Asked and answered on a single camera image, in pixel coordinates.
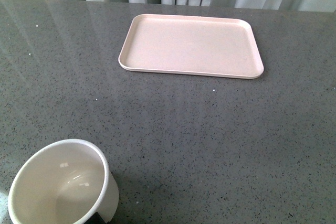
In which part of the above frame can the white smiley mug black handle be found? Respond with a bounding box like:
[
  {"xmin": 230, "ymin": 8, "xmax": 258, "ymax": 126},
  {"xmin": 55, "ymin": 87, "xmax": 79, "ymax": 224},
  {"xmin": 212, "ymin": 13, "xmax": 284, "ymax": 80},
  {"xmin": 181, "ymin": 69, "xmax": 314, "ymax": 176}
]
[{"xmin": 8, "ymin": 139, "xmax": 119, "ymax": 223}]

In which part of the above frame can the pink rectangular tray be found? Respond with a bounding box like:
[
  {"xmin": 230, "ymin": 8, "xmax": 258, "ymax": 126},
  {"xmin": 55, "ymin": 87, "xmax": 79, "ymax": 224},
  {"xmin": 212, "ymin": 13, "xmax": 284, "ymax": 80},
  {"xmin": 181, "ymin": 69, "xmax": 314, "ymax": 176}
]
[{"xmin": 119, "ymin": 14, "xmax": 264, "ymax": 79}]

